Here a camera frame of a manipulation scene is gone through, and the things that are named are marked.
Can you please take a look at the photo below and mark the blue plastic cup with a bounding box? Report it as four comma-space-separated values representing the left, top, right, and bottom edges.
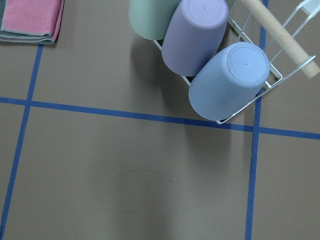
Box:
188, 41, 270, 121

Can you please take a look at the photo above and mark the purple plastic cup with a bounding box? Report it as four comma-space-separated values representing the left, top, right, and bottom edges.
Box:
161, 0, 229, 77

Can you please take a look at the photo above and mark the green plastic cup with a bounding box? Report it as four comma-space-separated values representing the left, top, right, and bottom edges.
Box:
128, 0, 180, 41

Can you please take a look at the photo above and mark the pink grey folded cloth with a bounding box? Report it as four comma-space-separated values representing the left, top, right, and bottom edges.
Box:
0, 0, 65, 45

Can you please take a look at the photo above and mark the white wire cup rack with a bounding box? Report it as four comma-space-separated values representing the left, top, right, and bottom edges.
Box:
152, 0, 320, 125

